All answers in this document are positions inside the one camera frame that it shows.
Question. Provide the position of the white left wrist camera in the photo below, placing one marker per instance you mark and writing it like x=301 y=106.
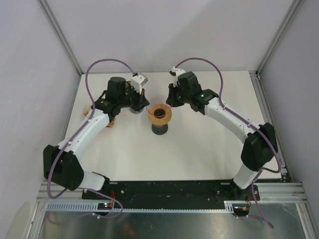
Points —
x=137 y=82

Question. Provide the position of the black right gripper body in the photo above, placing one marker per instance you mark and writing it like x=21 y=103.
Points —
x=181 y=98

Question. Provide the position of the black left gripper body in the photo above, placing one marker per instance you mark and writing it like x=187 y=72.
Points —
x=133 y=99

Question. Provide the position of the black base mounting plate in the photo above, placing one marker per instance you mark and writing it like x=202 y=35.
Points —
x=178 y=195

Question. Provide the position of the pink transparent cone dripper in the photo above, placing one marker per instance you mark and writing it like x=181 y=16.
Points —
x=157 y=100

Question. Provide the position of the aluminium corner post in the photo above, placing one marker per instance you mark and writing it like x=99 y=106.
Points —
x=59 y=34
x=281 y=31

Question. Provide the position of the aluminium corner post right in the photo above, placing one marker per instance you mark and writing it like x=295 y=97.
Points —
x=281 y=31

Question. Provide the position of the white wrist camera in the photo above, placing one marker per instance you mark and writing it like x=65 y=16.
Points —
x=175 y=73
x=137 y=82

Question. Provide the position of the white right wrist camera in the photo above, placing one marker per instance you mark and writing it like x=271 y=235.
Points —
x=175 y=73

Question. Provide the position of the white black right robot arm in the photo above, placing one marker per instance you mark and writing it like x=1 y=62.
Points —
x=259 y=140

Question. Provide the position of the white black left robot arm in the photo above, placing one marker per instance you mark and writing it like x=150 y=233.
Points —
x=62 y=163

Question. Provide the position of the aluminium corner post left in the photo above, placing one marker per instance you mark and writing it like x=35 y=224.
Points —
x=59 y=34

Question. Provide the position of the wooden ring dripper holder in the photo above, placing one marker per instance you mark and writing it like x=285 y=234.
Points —
x=159 y=114

